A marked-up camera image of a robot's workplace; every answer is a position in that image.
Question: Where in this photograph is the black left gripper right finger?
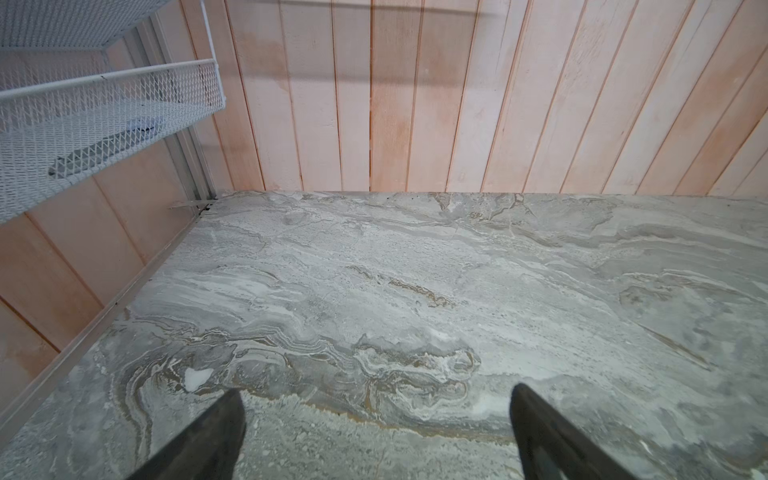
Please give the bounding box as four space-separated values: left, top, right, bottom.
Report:
509 383 634 480

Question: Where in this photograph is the white mesh wall shelf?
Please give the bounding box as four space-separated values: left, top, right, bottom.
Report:
1 1 226 221

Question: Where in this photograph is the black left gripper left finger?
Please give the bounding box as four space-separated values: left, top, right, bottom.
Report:
130 389 246 479

